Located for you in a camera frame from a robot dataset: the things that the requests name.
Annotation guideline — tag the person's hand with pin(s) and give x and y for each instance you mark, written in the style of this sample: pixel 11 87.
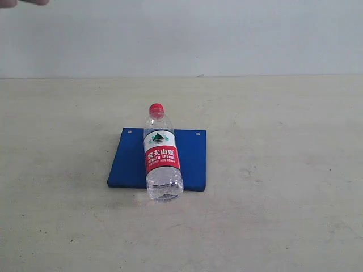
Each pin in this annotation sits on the person's hand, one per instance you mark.
pixel 7 4

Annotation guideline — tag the blue binder folder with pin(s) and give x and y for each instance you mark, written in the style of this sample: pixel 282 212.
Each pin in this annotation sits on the blue binder folder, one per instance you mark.
pixel 128 168

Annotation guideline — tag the clear water bottle red cap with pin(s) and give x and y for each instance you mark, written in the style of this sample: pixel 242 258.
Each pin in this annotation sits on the clear water bottle red cap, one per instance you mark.
pixel 164 180

